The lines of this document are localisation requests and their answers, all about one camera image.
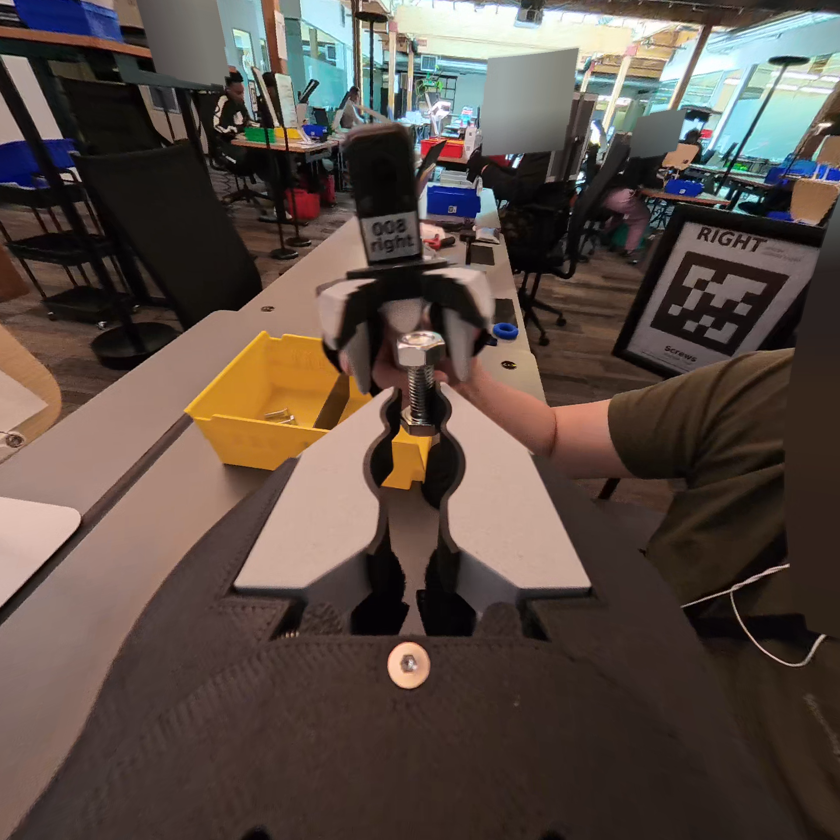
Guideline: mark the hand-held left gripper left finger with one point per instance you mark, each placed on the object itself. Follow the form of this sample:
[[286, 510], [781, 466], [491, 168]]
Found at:
[[308, 525]]

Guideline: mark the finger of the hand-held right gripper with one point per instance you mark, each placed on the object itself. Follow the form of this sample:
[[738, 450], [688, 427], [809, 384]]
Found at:
[[341, 315], [469, 328]]

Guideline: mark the yellow storage bin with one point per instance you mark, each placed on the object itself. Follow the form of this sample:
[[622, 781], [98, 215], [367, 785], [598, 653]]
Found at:
[[287, 133]]

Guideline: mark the blue storage bin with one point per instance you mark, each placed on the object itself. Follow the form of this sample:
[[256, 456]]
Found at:
[[453, 200], [65, 16], [33, 161]]

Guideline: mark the silver hex nut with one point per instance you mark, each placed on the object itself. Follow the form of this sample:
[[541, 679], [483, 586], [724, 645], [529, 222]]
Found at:
[[418, 422]]

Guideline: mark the white stand base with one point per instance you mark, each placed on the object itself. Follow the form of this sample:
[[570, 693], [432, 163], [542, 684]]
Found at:
[[33, 538]]

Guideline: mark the black bin divider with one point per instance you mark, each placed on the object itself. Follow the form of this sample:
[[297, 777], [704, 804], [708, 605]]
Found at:
[[331, 403]]

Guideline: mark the black office chair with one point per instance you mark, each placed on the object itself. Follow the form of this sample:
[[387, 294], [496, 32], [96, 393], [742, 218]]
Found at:
[[558, 216]]

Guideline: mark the person's right hand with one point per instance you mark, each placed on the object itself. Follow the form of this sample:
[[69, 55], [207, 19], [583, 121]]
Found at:
[[388, 371]]

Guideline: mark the black framed marker sign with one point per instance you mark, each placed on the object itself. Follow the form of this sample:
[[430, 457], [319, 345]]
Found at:
[[722, 295]]

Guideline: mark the black shelf cart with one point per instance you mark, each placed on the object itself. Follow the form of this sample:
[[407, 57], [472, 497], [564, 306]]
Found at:
[[72, 305]]

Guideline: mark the yellow divided plastic bin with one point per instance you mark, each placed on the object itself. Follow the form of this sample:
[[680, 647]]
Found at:
[[249, 439]]

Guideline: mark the green storage bin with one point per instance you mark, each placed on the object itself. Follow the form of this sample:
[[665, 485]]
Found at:
[[259, 134]]

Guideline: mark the thin black lamp stand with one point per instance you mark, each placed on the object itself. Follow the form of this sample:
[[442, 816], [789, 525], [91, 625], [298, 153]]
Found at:
[[299, 242], [285, 254]]

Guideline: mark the standing desk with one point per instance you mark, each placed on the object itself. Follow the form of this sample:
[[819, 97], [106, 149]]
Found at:
[[65, 40]]

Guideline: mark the red storage bin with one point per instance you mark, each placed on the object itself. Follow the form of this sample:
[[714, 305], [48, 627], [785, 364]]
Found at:
[[303, 203], [441, 148]]

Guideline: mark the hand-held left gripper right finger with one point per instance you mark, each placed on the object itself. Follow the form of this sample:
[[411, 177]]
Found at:
[[518, 525]]

